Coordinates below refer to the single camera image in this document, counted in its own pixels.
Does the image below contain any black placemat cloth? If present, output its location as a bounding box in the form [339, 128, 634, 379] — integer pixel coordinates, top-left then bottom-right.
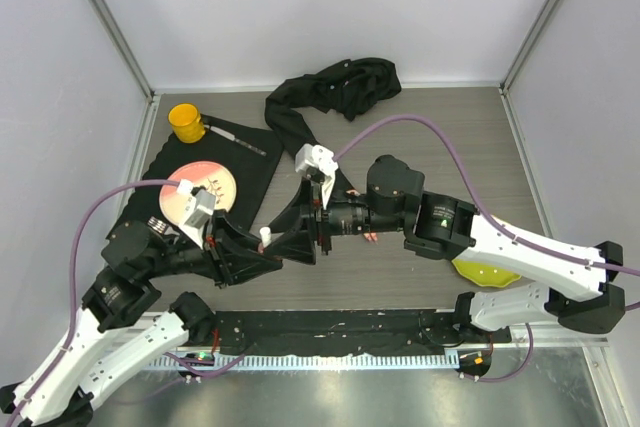
[104, 115, 285, 258]

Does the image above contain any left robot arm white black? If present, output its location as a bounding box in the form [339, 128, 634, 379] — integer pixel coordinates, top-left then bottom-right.
[1, 215, 282, 426]

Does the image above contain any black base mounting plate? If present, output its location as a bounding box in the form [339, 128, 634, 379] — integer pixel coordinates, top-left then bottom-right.
[217, 309, 512, 357]

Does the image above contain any black sleeved shirt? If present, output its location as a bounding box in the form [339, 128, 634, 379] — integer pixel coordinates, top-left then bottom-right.
[263, 57, 404, 198]

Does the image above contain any pink cream plate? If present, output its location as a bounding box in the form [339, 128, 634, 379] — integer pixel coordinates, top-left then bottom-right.
[159, 161, 237, 225]

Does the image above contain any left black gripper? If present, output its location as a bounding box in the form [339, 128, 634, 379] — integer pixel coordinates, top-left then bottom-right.
[144, 207, 284, 286]

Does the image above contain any white nail polish cap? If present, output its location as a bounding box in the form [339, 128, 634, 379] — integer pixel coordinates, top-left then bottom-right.
[259, 226, 272, 247]

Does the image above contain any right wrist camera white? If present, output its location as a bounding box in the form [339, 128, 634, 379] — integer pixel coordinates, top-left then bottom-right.
[294, 143, 338, 209]

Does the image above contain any mannequin hand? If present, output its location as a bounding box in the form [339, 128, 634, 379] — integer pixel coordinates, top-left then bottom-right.
[346, 189, 378, 244]

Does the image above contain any yellow green plate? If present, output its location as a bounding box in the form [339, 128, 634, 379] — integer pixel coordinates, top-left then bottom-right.
[452, 259, 521, 289]

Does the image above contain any table knife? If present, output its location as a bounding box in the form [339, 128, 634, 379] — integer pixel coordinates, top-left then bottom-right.
[204, 124, 266, 157]

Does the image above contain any silver fork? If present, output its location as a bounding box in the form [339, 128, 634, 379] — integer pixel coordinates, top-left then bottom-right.
[147, 217, 168, 235]

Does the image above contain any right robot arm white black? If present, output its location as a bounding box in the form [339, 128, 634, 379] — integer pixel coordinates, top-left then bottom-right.
[259, 155, 626, 342]

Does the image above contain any yellow cup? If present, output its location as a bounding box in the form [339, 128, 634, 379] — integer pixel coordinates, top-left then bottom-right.
[168, 103, 205, 144]

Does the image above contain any white slotted cable duct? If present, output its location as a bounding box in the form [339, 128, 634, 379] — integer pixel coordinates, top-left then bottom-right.
[143, 350, 459, 372]

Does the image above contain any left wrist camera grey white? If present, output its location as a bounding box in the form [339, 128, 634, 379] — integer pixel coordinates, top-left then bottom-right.
[178, 186, 217, 250]

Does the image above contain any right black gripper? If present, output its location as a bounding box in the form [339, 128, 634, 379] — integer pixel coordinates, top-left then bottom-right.
[264, 174, 407, 265]

